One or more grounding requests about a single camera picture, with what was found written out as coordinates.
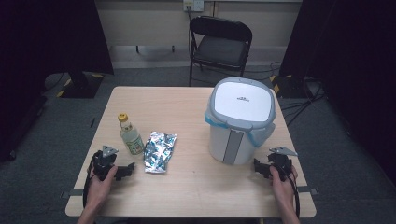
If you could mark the blue plastic bin liner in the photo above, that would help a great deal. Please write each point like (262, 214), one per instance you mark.
(261, 137)

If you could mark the person's left hand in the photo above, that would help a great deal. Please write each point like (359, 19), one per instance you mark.
(98, 193)

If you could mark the white wall socket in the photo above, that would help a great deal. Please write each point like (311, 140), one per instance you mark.
(193, 4)

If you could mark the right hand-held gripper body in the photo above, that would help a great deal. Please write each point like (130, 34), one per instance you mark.
(280, 163)

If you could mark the clear bottle with yellow cap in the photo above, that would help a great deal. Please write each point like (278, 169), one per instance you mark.
(132, 140)

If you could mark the person's right hand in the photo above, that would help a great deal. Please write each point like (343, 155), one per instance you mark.
(285, 193)

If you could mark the grey table bracket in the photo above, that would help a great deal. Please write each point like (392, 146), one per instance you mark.
(308, 189)
(73, 193)

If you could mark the silver foil snack bag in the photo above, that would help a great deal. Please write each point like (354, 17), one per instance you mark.
(159, 152)

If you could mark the small black stick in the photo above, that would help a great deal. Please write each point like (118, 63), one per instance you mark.
(92, 122)

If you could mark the black stand base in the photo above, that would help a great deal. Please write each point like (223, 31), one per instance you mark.
(291, 88)
(81, 87)

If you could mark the white lidded trash bin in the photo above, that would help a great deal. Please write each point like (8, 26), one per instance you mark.
(243, 102)

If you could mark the black curtain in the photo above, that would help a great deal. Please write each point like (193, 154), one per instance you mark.
(46, 46)
(351, 62)

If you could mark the black folding chair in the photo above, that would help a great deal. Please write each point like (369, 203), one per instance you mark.
(219, 51)

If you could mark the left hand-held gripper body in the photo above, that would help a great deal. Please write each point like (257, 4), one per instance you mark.
(104, 163)

